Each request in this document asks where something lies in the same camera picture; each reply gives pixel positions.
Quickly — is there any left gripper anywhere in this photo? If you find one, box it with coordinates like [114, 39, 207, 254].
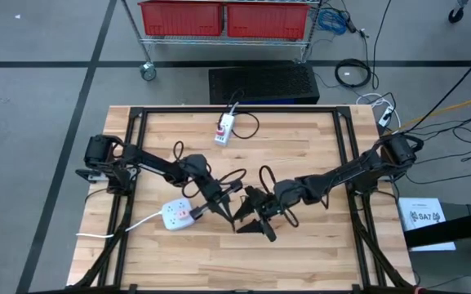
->
[189, 173, 245, 234]

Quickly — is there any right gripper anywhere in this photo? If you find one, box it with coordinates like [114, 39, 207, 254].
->
[232, 184, 287, 243]

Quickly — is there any square white outlet hub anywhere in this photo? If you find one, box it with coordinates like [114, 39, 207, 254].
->
[75, 197, 197, 239]

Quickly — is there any long white power strip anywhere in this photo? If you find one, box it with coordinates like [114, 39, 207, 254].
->
[213, 100, 240, 148]

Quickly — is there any black perforated computer case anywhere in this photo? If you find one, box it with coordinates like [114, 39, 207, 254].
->
[207, 62, 322, 106]

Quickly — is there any white printed paper sheet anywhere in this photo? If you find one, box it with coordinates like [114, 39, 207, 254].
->
[398, 197, 457, 252]

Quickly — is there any white floor power strip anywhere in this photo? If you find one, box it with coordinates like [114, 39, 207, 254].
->
[355, 92, 402, 128]

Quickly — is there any red plastic storage bin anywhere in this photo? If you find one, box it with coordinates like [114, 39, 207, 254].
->
[225, 1, 311, 41]
[137, 0, 225, 38]

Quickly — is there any black metal beam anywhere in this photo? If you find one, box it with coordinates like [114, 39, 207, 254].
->
[403, 207, 471, 250]

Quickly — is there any grey side table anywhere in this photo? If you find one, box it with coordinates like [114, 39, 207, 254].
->
[412, 202, 471, 294]

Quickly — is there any black power adapter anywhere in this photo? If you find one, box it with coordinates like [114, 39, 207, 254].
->
[339, 8, 370, 40]

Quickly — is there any black caster wheel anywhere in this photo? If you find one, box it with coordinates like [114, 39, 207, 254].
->
[447, 0, 465, 25]

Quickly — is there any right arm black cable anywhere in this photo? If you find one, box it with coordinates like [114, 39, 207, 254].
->
[258, 164, 301, 229]

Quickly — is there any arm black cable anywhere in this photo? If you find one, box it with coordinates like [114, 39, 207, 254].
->
[172, 140, 248, 200]
[258, 164, 301, 229]

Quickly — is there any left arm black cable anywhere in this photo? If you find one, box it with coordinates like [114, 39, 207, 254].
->
[172, 140, 248, 200]

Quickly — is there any black aluminium table frame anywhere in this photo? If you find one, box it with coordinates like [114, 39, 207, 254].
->
[70, 105, 419, 294]

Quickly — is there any silver mounting bracket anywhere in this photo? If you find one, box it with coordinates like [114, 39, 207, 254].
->
[75, 168, 98, 183]

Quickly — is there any black cable coil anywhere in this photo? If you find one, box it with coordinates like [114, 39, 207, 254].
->
[334, 57, 373, 89]

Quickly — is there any chrome wire shelf rack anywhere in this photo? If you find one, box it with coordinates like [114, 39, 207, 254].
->
[119, 0, 325, 82]

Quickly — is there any thin black floor cable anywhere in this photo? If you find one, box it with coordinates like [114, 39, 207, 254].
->
[370, 0, 393, 91]

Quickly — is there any blue cable coil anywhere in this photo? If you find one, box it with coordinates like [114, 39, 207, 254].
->
[317, 7, 349, 36]

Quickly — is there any thick black floor cable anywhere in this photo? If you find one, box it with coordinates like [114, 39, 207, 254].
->
[401, 40, 471, 135]

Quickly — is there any yellow floor cable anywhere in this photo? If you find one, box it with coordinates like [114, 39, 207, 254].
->
[385, 91, 471, 136]

